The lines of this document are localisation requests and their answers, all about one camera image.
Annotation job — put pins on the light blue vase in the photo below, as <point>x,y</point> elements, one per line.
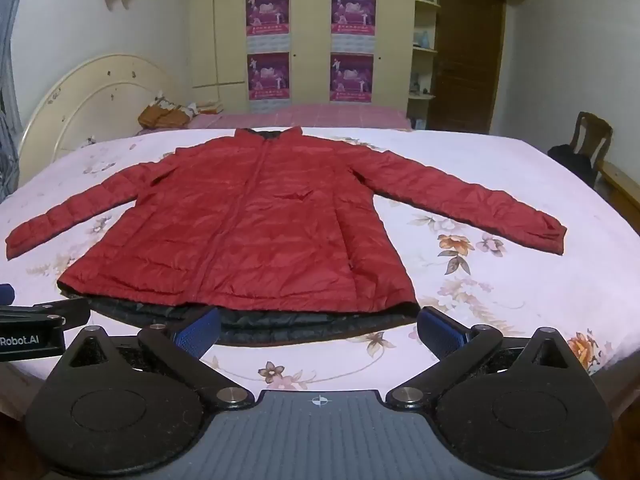
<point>423,40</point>

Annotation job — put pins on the purple wall poster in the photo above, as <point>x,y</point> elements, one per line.
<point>268,76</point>
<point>267,12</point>
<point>352,78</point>
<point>353,11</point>

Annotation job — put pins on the grey curtain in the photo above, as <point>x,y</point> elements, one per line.
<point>7,85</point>

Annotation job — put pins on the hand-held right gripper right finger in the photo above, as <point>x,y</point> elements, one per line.
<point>441,332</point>

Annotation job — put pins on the red puffer jacket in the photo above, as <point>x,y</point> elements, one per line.
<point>260,220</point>

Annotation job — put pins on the cream curved headboard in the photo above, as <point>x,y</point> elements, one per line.
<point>100,95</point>

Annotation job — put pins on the black bag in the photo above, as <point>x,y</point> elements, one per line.
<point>570,160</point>

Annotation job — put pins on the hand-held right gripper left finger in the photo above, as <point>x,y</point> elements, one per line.
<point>197,332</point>

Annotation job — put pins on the floral pillow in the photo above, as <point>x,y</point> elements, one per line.
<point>200,106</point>

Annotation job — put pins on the brown wooden door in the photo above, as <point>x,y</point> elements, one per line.
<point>467,60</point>

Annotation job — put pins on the wooden chair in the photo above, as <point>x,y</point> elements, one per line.
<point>595,135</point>

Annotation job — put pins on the cream open shelf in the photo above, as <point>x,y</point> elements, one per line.
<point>424,65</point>

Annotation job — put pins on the wooden bench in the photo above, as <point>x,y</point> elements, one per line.
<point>622,185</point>

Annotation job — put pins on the cream wardrobe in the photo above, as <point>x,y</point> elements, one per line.
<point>310,45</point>

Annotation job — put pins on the pink checked blanket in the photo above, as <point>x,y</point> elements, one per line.
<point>320,116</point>

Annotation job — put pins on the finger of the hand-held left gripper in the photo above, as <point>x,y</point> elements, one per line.
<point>70,312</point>
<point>5,293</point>

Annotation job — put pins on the brown folded clothes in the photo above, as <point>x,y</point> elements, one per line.
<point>160,117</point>

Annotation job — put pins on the floral white bedsheet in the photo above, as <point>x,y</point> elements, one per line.
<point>500,180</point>

